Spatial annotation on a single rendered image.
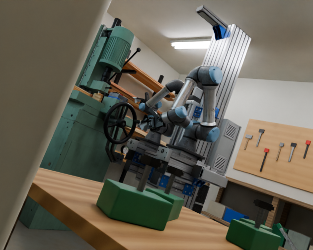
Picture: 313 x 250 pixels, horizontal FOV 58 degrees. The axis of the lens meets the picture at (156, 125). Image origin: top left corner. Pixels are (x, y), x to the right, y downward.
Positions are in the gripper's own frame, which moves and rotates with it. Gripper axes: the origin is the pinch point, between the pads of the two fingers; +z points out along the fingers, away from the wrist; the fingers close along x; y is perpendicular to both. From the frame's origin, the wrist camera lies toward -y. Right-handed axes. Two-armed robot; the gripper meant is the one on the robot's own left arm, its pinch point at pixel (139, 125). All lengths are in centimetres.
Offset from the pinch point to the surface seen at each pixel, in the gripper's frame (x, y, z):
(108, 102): -15.1, -16.7, 14.0
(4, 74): -135, 71, -85
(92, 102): -25.3, -14.7, 18.9
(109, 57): -17, -53, 10
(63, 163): -29, 23, 41
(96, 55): -17, -62, 23
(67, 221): -114, 77, -67
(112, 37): -18, -69, 6
